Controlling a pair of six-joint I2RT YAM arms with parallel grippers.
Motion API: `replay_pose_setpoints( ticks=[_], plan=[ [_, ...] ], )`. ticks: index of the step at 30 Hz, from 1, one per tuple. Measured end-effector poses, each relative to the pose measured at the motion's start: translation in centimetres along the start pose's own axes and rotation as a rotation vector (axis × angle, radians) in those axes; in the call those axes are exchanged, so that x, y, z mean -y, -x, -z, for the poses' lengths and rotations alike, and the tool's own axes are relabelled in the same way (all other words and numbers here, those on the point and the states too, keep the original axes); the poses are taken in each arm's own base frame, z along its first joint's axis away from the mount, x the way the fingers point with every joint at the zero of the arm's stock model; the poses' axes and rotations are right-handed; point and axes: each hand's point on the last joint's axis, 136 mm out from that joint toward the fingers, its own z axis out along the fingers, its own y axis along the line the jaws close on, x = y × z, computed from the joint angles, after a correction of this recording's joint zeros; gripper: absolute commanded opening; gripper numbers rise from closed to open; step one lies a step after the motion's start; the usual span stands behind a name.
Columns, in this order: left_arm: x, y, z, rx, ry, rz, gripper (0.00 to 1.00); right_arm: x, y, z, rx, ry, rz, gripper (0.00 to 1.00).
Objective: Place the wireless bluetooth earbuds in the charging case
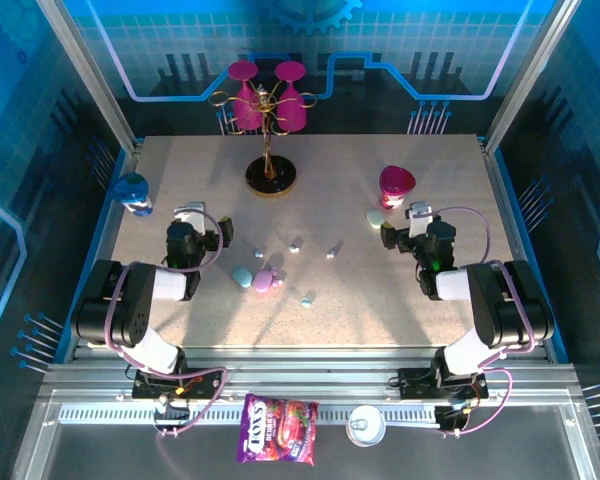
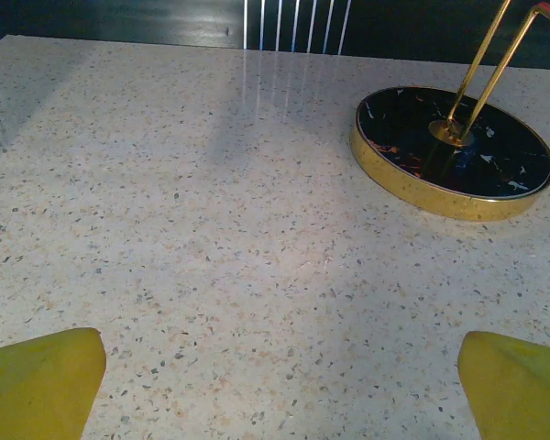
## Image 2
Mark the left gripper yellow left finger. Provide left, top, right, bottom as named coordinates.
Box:
left=0, top=326, right=107, bottom=440

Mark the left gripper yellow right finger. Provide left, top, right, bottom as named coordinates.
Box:
left=456, top=330, right=550, bottom=440

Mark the gold glass rack black base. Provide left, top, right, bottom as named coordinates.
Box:
left=349, top=0, right=550, bottom=223

